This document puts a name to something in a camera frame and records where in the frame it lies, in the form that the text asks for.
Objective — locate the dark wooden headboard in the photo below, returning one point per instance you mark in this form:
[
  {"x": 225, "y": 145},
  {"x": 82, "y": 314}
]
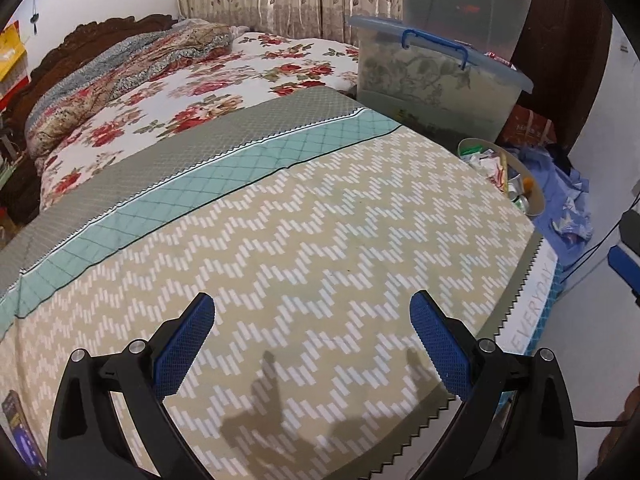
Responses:
[{"x": 20, "y": 195}]

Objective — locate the stacked clear teal-rimmed bin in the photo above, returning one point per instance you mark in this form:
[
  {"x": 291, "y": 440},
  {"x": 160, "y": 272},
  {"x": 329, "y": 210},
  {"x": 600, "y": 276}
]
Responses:
[{"x": 465, "y": 5}]

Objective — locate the round trash bin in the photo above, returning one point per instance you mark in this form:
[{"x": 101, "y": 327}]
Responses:
[{"x": 471, "y": 150}]

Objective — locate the red white snack wrapper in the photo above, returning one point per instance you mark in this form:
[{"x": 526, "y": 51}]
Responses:
[{"x": 495, "y": 169}]

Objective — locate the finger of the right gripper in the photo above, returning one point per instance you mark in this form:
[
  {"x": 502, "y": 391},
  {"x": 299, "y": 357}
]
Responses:
[{"x": 625, "y": 267}]

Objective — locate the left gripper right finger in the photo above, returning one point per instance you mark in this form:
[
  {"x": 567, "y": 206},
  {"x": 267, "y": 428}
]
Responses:
[{"x": 515, "y": 419}]

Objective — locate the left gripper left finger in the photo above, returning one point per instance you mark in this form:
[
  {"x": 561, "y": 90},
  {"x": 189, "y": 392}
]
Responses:
[{"x": 86, "y": 440}]

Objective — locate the yellow red wall calendar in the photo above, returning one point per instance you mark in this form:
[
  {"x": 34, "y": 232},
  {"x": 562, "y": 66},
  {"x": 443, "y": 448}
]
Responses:
[{"x": 13, "y": 59}]

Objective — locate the zigzag beige bed mat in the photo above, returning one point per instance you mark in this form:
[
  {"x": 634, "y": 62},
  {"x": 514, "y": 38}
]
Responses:
[{"x": 311, "y": 221}]

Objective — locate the blue patterned cloth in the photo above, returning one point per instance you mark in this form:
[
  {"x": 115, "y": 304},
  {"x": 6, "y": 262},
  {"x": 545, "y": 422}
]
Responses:
[{"x": 566, "y": 220}]

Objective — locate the clear bin with blue handle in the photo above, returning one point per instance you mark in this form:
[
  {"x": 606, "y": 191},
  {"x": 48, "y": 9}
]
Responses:
[{"x": 432, "y": 83}]

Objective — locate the floral bed sheet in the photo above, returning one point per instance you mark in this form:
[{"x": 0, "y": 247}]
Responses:
[{"x": 260, "y": 67}]

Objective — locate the patterned pillow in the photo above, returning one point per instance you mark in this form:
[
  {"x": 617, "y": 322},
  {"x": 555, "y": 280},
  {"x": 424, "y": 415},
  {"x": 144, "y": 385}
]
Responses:
[{"x": 119, "y": 69}]

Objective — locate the dark wooden door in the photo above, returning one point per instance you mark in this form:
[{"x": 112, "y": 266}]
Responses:
[{"x": 563, "y": 49}]

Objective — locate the red cardboard box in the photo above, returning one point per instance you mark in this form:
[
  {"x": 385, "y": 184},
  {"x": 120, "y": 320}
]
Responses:
[{"x": 524, "y": 127}]

